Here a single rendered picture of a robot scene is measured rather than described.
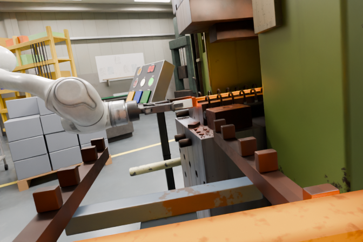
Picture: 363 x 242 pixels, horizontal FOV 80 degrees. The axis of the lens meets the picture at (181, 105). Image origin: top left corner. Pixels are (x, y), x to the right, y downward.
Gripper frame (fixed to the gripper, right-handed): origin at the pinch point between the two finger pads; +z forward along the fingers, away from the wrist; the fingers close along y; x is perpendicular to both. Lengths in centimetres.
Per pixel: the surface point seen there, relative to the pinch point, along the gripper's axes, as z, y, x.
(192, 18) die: 5.8, 7.5, 28.5
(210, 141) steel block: 2.1, 22.0, -9.6
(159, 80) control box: -2.3, -40.2, 9.3
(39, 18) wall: -268, -718, 249
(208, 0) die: 12.1, 7.5, 33.6
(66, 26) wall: -196, -734, 221
